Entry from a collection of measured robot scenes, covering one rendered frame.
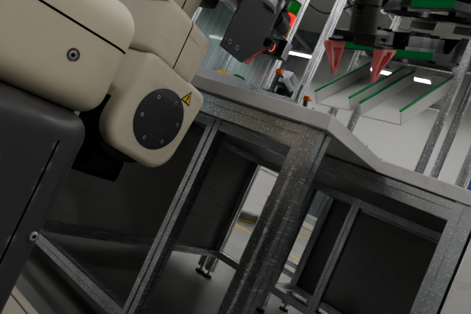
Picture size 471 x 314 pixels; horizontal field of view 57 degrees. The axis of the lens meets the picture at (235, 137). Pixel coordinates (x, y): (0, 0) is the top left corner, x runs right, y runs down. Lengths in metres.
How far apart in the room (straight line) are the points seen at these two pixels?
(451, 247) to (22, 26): 0.87
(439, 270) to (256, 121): 0.48
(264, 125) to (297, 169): 0.13
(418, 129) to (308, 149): 11.85
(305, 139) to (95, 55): 0.47
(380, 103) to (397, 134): 11.34
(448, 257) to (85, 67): 0.80
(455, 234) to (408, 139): 11.60
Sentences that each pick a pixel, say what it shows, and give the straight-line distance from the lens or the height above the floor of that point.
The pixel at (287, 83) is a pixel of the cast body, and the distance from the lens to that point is 1.54.
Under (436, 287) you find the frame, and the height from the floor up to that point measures 0.65.
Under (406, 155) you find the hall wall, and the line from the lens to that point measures 12.48.
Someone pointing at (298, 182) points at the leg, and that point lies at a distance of 0.79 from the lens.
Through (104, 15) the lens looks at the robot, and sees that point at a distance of 0.46.
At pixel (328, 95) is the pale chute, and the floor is 1.03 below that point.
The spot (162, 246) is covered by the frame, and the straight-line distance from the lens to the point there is 1.36.
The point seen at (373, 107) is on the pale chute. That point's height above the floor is 1.03.
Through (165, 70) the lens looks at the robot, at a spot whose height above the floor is 0.80.
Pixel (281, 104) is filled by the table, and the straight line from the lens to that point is 0.84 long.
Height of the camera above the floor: 0.70
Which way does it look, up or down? 4 degrees up
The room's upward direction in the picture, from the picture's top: 24 degrees clockwise
